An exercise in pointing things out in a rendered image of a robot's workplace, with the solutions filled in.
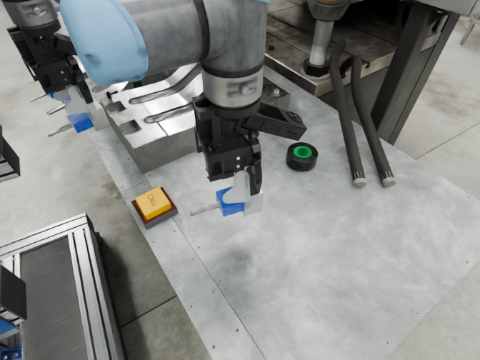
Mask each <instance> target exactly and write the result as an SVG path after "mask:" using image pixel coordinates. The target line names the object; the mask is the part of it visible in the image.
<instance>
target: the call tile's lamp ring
mask: <svg viewBox="0 0 480 360"><path fill-rule="evenodd" d="M160 189H161V190H162V192H163V193H164V195H165V196H166V198H167V199H168V200H169V202H170V204H171V205H172V207H173V208H171V209H169V210H167V211H165V212H163V213H161V214H159V215H157V216H155V217H153V218H151V219H149V220H147V221H146V219H145V218H144V216H143V215H142V213H141V211H140V210H139V208H138V206H137V205H136V199H135V200H133V201H132V204H133V205H134V208H135V209H136V211H137V212H138V214H139V216H140V217H141V220H142V221H143V223H144V225H145V224H147V223H149V222H151V221H153V220H155V219H157V218H159V217H161V216H163V215H164V214H167V213H169V212H170V211H173V210H174V209H177V208H176V206H175V205H174V203H173V201H172V200H171V199H170V198H169V196H168V194H167V193H166V192H165V190H164V189H163V187H161V188H160Z"/></svg>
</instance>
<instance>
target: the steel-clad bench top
mask: <svg viewBox="0 0 480 360"><path fill-rule="evenodd" d="M264 77H266V78H267V79H268V80H270V81H272V82H273V83H275V84H276V85H277V86H279V87H281V88H282V89H283V90H285V91H287V92H288V93H290V97H289V106H288V110H287V111H291V112H294V113H295V114H297V115H299V116H300V117H301V119H302V121H303V123H304V125H305V126H306V127H307V130H306V131H305V133H304V134H303V136H302V137H301V138H300V139H299V141H295V140H292V139H287V138H284V137H280V136H276V135H273V134H268V133H264V132H261V131H258V132H259V136H258V137H257V139H258V140H259V143H260V145H261V170H262V184H261V190H262V191H263V193H264V196H263V204H262V211H260V212H257V213H255V214H250V215H248V216H244V214H243V212H242V211H241V212H238V213H235V214H232V215H229V216H225V217H223V215H222V213H221V210H220V208H217V209H213V210H210V211H206V212H204V213H200V214H197V215H194V216H191V215H190V213H189V209H194V208H196V207H200V206H203V205H207V204H210V203H214V202H216V191H218V190H221V189H225V188H228V187H231V186H233V185H234V180H233V177H230V178H227V179H222V180H221V179H219V180H217V181H213V182H210V181H209V179H208V178H207V176H208V173H207V171H206V162H205V156H204V153H203V152H201V153H197V151H194V152H192V153H190V154H187V155H186V156H183V157H181V158H179V159H176V160H174V161H172V162H169V163H167V164H165V165H163V166H160V167H159V168H156V169H154V170H152V171H149V172H147V173H145V174H142V172H141V171H140V169H139V168H138V166H137V165H136V163H135V162H134V160H133V159H132V157H131V156H130V154H129V153H128V151H127V150H126V148H125V146H124V145H123V144H122V142H121V140H120V139H119V137H118V136H117V135H116V133H115V131H114V130H113V129H112V127H111V125H110V126H108V127H105V128H103V129H101V130H99V131H96V130H95V129H94V128H93V127H91V128H90V129H87V130H86V132H87V134H88V135H89V138H90V139H91V141H92V143H93V145H94V146H95V148H96V150H97V152H98V153H99V156H100V157H101V159H102V161H103V163H104V165H105V166H106V168H107V170H108V172H109V173H110V175H111V177H112V179H113V180H114V183H115V184H116V186H117V188H118V190H119V191H120V193H121V195H122V197H123V198H124V201H125V202H126V204H127V206H128V208H129V210H130V211H131V213H132V215H133V217H134V218H135V220H136V222H137V224H138V225H139V228H140V229H141V231H142V233H143V235H144V236H145V238H146V240H147V241H148V243H149V246H150V247H151V249H152V251H153V253H154V254H155V256H156V258H157V260H158V261H159V263H160V265H161V267H162V269H163V270H164V273H165V274H166V276H167V278H168V280H169V281H170V283H171V285H172V286H173V288H174V291H175V292H176V294H177V296H178V298H179V299H180V301H181V303H182V305H183V306H184V308H185V310H186V312H187V314H188V315H189V318H190V319H191V321H192V323H193V325H194V326H195V328H196V330H197V331H198V333H199V336H200V337H201V339H202V341H203V343H204V344H205V346H206V348H207V350H208V351H209V353H210V355H211V357H212V359H213V360H384V359H385V358H386V357H387V356H388V355H389V354H390V353H391V352H392V351H393V350H394V349H395V348H396V347H397V346H398V345H399V344H400V343H401V342H402V341H403V340H404V338H405V337H406V336H407V335H408V334H409V333H410V332H411V331H412V330H413V329H414V328H415V327H416V325H417V324H418V323H419V322H420V321H421V320H422V319H423V318H424V317H425V316H426V315H427V314H428V313H429V312H430V311H431V310H432V309H433V308H434V307H435V306H436V305H437V304H438V303H439V302H440V301H441V300H442V299H443V297H444V296H445V295H446V294H447V293H448V292H449V291H450V290H451V289H452V288H453V287H454V286H455V285H456V284H457V282H458V281H459V280H460V279H461V278H462V277H463V276H464V275H465V274H466V273H467V272H468V271H469V270H470V269H471V267H472V266H473V265H474V264H475V263H476V262H477V261H478V260H479V259H480V201H479V200H478V199H476V198H474V197H473V196H471V195H470V194H468V193H466V192H465V191H463V190H462V189H460V188H459V187H457V186H455V185H454V184H452V183H451V182H449V181H447V180H446V179H444V178H443V177H441V176H439V175H438V174H436V173H435V172H433V171H432V170H430V169H428V168H427V167H425V166H424V165H422V164H420V163H419V162H417V161H416V160H414V159H413V158H411V157H410V156H408V155H406V154H405V153H403V152H402V151H400V150H398V149H397V148H395V147H394V146H392V145H391V144H389V143H387V142H386V141H384V140H383V139H381V138H379V139H380V142H381V145H382V147H383V149H384V153H385V154H386V157H387V160H388V162H389V166H390V167H391V170H392V173H393V175H394V178H395V181H396V183H395V184H394V185H393V186H388V187H385V186H383V184H382V181H381V178H380V176H379V172H378V170H377V167H376V164H375V161H374V158H373V156H372V153H371V150H370V148H369V144H368V141H367V140H366V136H365V133H364V130H363V128H362V126H360V125H359V124H357V123H356V122H355V121H352V120H351V121H352V124H353V128H354V133H355V136H356V142H357V145H358V148H359V153H360V157H361V162H362V166H363V169H364V174H365V177H366V185H365V186H362V187H355V186H354V183H353V179H352V175H351V169H350V166H349V160H348V156H347V152H346V147H345V143H344V137H343V133H342V130H341V123H340V120H339V114H338V111H337V110H336V109H334V108H332V107H330V106H329V105H328V104H325V103H324V102H323V101H321V100H320V99H318V98H316V97H315V96H313V95H312V94H310V93H309V92H307V91H305V90H303V89H302V88H301V87H299V86H297V85H296V84H294V83H293V82H291V81H289V80H288V79H286V78H285V77H283V76H282V75H280V74H278V73H277V72H275V71H274V70H272V69H270V68H269V67H267V66H266V65H264ZM297 142H305V143H308V144H311V145H312V146H314V147H315V148H316V149H317V151H318V157H317V160H316V165H315V167H314V168H313V169H312V170H310V171H296V170H293V169H292V168H290V167H289V166H288V164H287V163H286V155H287V150H288V148H289V146H290V145H292V144H294V143H297ZM147 180H148V181H147ZM150 184H151V185H150ZM157 187H159V188H161V187H163V188H164V190H165V191H166V193H167V194H168V195H169V197H170V198H171V200H172V201H173V203H174V204H175V206H176V207H177V209H178V212H179V213H178V214H176V215H174V216H172V217H171V218H169V219H167V220H165V221H163V222H161V223H159V224H157V225H156V226H153V227H151V228H150V229H147V230H146V229H145V227H144V225H143V223H142V222H141V219H140V218H139V216H138V214H137V213H136V211H135V209H134V207H133V206H132V203H131V202H132V201H133V200H135V198H136V197H138V196H141V195H142V194H145V193H146V192H148V191H151V190H153V189H155V188H157ZM175 222H176V223H175ZM190 245H191V246H190ZM200 260H201V261H200ZM209 274H210V275H209ZM219 289H220V290H219ZM229 304H230V305H229ZM234 312H235V313H234ZM244 327H245V328H244ZM254 342H255V343H254ZM259 350H260V351H259ZM262 354H263V355H262Z"/></svg>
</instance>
